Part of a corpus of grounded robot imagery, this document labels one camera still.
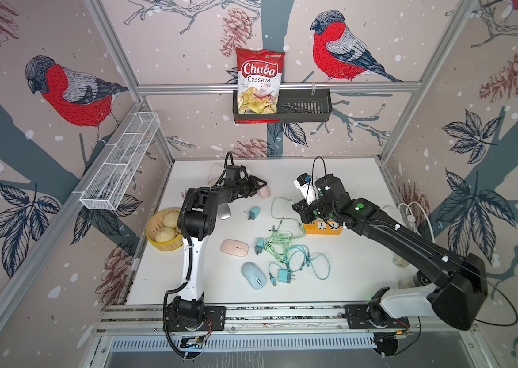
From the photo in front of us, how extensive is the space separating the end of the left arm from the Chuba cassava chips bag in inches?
10.2

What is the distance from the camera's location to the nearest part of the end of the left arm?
0.97 meters

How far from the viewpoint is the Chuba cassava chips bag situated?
0.84 metres
